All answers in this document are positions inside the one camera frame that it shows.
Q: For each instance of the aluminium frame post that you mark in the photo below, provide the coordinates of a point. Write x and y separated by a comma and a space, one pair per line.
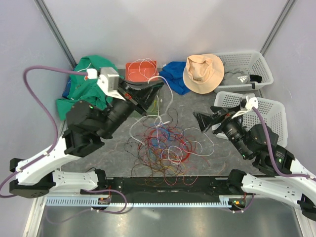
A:
55, 30
277, 26

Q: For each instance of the white plastic basket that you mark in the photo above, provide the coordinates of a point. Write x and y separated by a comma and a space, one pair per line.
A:
273, 113
252, 62

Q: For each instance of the right aluminium frame post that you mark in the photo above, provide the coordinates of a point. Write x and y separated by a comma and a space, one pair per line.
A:
277, 26

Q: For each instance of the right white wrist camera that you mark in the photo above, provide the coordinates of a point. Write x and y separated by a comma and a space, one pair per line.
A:
247, 103

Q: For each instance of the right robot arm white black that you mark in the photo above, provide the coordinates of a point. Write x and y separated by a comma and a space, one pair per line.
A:
259, 144

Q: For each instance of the grey adidas garment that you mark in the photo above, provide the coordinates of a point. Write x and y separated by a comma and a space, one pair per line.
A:
238, 76

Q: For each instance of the near white plastic basket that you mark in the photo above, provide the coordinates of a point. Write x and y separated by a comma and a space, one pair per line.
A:
273, 113

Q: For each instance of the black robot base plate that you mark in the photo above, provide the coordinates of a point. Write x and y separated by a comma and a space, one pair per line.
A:
168, 189

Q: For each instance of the blue cloth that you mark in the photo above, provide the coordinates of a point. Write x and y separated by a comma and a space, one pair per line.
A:
173, 73

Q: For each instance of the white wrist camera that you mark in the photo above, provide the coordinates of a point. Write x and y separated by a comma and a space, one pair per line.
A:
107, 80
247, 103

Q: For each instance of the peach bucket hat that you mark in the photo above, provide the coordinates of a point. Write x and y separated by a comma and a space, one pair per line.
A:
203, 73

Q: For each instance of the orange plastic tray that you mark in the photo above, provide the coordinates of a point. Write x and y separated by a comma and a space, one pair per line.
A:
141, 70

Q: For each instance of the light blue cable duct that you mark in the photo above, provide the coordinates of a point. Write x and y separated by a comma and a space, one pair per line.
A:
96, 202

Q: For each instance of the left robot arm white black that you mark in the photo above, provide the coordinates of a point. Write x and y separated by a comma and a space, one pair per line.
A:
88, 126

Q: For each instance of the green jacket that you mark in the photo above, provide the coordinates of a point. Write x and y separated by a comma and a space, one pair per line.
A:
84, 89

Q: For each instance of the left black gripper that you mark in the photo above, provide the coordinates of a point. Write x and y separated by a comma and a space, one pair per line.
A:
140, 95

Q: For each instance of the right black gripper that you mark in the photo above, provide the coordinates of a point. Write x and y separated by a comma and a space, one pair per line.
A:
223, 115

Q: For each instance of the green plastic tray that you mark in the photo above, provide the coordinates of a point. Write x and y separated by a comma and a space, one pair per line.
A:
153, 109

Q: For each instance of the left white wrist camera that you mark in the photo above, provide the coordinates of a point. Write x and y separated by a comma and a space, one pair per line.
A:
107, 80

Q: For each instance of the left aluminium frame post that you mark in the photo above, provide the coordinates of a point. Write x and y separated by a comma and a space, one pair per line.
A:
55, 30

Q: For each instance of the far white plastic basket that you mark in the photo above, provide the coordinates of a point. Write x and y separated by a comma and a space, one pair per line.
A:
252, 62

